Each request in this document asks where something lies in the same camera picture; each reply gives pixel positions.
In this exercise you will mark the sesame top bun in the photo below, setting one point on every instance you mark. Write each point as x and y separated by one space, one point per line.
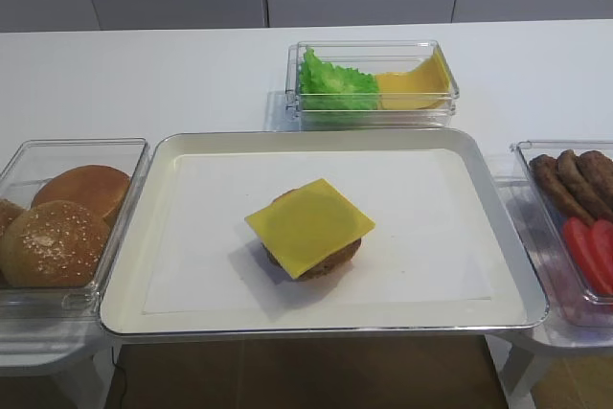
54 244

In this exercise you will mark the sesame bun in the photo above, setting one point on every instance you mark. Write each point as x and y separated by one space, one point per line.
54 244
9 212

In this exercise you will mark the green lettuce leaf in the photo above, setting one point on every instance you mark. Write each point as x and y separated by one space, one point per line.
326 86

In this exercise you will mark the clear lettuce cheese container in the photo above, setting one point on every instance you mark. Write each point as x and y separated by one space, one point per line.
372 58

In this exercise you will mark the yellow cheese slice on patty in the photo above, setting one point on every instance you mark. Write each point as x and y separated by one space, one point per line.
314 211

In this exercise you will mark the brown burger patty on tray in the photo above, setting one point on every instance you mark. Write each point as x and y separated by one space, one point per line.
307 259

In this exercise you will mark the white paper liner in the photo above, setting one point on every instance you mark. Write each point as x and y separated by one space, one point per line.
429 243

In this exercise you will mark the yellow cheese slices in container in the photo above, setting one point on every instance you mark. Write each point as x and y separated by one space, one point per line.
424 86

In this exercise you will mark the plain bottom bun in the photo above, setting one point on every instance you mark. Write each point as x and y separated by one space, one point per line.
99 188

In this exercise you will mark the silver metal tray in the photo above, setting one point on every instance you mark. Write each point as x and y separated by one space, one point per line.
516 301

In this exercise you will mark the brown patty left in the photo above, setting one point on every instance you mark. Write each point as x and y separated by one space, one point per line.
544 172

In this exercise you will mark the clear bun container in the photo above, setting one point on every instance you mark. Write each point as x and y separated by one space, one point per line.
34 164

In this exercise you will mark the clear patty tomato container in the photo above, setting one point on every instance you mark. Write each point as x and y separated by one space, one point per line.
567 289

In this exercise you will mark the brown patty right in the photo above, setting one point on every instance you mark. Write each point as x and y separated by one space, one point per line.
596 168

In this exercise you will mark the red tomato slice left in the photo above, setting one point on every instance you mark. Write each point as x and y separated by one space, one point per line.
576 236

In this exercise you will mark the red tomato slice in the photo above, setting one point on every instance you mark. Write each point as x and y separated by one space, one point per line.
576 236
600 239

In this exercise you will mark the brown patty middle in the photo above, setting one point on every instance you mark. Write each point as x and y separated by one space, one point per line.
581 190

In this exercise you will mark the sesame bun in container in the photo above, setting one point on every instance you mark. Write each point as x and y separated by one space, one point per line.
9 212

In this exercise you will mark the red tomato slice middle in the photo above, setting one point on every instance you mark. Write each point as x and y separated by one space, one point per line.
600 239

